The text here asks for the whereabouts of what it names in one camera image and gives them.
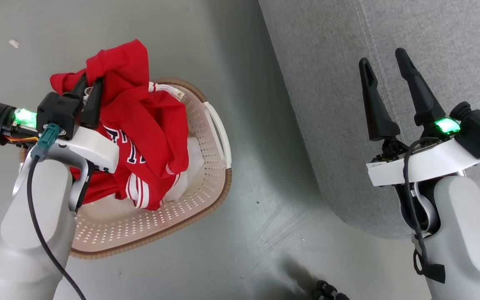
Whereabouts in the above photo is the white cloth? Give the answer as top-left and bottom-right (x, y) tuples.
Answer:
(163, 140), (205, 203)

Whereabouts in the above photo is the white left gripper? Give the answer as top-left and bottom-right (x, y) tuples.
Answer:
(0, 73), (120, 174)

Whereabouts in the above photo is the white perforated laundry basket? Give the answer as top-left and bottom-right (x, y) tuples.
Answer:
(19, 77), (233, 260)

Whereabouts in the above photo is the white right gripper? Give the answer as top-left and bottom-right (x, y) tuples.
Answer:
(358, 47), (480, 187)

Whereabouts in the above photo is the red jersey with white trim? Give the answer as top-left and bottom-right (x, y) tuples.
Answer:
(50, 39), (190, 211)

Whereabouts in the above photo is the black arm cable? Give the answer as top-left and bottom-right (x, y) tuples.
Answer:
(27, 154), (87, 300)
(402, 137), (447, 284)

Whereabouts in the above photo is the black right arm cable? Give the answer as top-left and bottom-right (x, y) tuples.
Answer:
(402, 137), (447, 284)

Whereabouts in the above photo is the grey fabric sofa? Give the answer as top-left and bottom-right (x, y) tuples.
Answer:
(259, 0), (480, 240)

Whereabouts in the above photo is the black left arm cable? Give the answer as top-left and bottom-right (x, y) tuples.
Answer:
(27, 154), (87, 300)

